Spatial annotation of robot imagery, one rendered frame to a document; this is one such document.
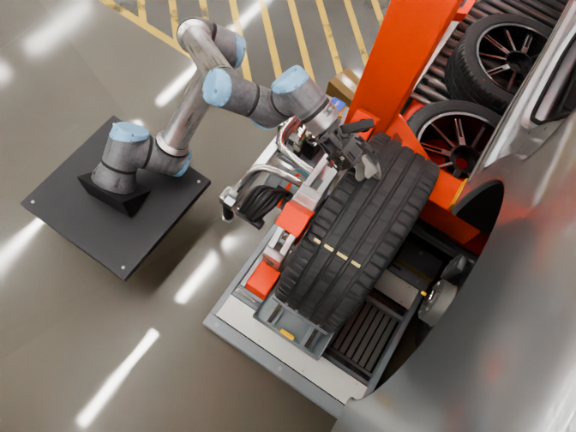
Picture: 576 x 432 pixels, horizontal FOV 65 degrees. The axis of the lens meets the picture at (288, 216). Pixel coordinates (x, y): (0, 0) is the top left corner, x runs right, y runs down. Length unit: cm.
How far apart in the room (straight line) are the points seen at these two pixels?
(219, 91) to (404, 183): 56
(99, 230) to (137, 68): 119
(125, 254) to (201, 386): 70
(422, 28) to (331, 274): 71
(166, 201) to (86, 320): 68
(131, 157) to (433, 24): 129
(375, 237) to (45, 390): 170
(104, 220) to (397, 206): 138
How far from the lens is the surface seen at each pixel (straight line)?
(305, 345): 213
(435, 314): 152
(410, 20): 138
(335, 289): 129
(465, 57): 268
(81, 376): 238
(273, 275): 144
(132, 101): 287
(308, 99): 115
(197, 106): 188
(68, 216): 225
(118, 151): 203
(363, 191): 126
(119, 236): 216
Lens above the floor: 227
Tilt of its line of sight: 67 degrees down
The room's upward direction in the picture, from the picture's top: 16 degrees clockwise
